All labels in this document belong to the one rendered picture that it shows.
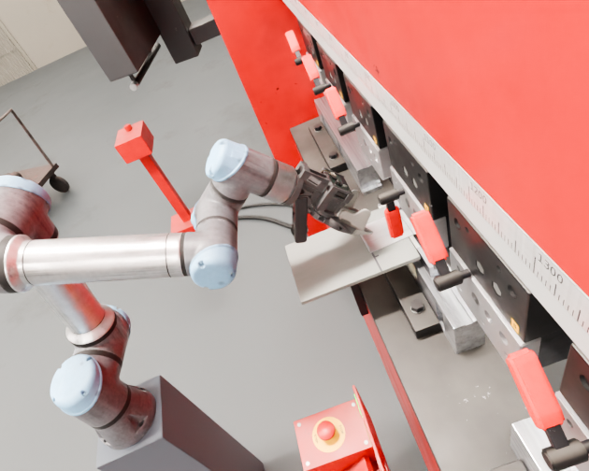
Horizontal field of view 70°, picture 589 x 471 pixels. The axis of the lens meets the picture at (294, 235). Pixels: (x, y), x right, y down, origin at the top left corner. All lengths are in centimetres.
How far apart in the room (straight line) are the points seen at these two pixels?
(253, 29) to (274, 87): 21
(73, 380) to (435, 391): 76
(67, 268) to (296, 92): 113
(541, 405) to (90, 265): 62
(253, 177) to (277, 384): 138
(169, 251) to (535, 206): 53
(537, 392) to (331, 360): 159
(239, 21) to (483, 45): 126
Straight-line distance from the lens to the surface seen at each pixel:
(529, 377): 41
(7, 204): 88
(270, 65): 159
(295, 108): 167
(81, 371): 108
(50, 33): 1003
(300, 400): 192
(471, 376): 89
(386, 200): 65
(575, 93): 27
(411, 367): 90
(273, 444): 190
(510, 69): 31
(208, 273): 68
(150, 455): 123
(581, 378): 41
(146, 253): 71
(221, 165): 72
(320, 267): 92
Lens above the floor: 168
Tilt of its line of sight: 42 degrees down
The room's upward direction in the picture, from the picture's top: 25 degrees counter-clockwise
